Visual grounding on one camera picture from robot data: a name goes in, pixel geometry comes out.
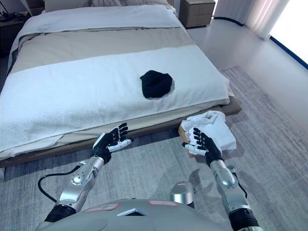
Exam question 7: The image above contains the beige bed frame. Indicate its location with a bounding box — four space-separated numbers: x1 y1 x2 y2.
0 96 243 169

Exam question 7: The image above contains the black garment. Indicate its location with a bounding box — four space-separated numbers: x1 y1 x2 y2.
140 70 173 99

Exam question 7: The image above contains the white curtain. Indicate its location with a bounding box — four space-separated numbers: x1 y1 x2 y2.
214 0 308 41

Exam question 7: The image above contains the grey robot torso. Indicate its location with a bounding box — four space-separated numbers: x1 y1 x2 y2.
35 198 231 231

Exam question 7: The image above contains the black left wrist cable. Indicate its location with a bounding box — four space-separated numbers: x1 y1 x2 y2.
38 166 84 203

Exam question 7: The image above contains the grey rug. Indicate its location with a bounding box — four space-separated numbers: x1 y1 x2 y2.
0 66 308 231

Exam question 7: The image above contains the white towel-covered bed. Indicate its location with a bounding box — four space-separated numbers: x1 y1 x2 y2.
0 47 231 154

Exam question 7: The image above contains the silver right robot leg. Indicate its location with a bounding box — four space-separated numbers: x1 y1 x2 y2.
169 180 195 209

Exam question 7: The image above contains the beige duvet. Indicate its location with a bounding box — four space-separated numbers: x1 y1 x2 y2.
7 26 197 75

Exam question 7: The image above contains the white bed sheet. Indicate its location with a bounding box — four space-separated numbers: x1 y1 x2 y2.
9 4 181 70

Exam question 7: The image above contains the wooden nightstand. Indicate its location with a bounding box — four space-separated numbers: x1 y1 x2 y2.
179 0 216 28

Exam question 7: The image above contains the dark side table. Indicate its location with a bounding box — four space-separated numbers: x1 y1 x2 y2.
0 9 32 58

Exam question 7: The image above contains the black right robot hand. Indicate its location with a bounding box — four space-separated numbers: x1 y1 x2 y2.
182 128 224 167

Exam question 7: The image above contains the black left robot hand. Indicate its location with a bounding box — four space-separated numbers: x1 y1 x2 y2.
92 122 134 166

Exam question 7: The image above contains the white cloth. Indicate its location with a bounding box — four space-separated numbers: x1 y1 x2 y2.
180 110 237 157

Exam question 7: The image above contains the beige headboard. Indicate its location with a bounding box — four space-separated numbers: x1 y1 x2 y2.
44 0 179 13

